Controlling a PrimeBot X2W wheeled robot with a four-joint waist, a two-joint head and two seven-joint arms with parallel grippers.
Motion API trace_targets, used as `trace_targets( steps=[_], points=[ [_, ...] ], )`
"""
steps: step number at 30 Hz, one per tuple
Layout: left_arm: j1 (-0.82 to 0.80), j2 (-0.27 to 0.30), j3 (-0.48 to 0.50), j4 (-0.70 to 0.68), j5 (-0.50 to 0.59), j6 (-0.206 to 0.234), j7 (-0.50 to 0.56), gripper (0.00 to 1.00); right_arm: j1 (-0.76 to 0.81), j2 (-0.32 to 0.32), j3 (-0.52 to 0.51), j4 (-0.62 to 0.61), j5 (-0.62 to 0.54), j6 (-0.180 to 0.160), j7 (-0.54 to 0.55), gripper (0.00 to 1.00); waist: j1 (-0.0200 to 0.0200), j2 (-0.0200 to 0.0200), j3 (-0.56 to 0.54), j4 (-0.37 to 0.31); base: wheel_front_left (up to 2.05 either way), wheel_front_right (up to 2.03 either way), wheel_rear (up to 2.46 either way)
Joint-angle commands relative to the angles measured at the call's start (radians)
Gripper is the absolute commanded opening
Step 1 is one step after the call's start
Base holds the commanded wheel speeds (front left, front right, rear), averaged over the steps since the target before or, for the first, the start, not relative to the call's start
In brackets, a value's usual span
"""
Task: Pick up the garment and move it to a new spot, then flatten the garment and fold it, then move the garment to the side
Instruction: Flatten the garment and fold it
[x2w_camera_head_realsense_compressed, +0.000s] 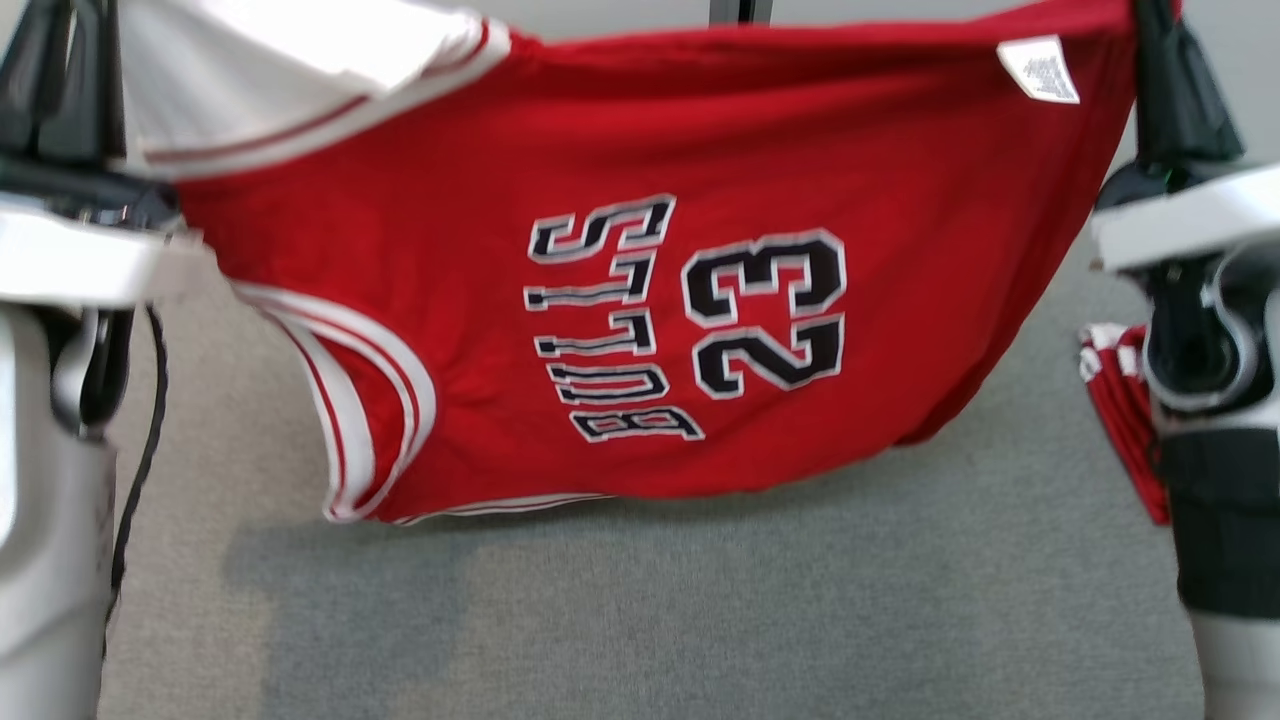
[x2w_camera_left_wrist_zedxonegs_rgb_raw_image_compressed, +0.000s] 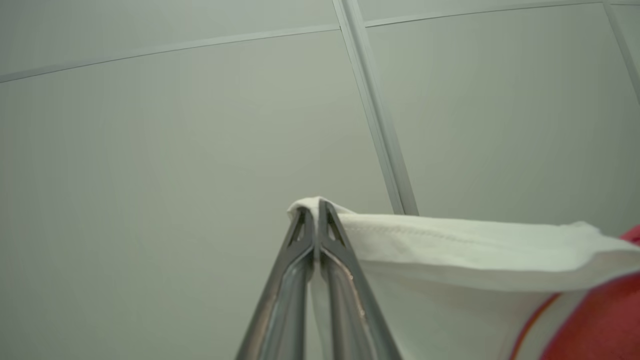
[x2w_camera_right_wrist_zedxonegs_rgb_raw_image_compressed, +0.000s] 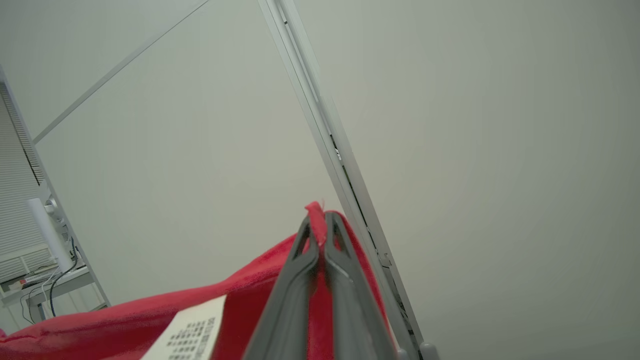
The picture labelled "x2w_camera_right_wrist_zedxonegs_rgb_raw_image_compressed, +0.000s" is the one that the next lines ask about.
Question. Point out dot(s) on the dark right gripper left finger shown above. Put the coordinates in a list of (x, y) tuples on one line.
[(287, 310)]

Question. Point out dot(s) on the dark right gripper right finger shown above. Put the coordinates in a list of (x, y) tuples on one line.
[(357, 320)]

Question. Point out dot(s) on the red jersey with black number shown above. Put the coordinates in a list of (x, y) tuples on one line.
[(125, 325)]

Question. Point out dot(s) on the white desk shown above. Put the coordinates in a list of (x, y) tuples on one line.
[(60, 285)]

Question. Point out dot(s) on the white cylinder device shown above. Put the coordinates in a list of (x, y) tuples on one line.
[(47, 235)]

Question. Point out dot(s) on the white window blinds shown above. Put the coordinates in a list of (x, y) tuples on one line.
[(15, 200)]

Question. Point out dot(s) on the grey post foot cap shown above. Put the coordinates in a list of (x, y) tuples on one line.
[(429, 351)]

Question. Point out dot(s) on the grey metal partition post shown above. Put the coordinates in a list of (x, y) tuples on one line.
[(320, 110)]

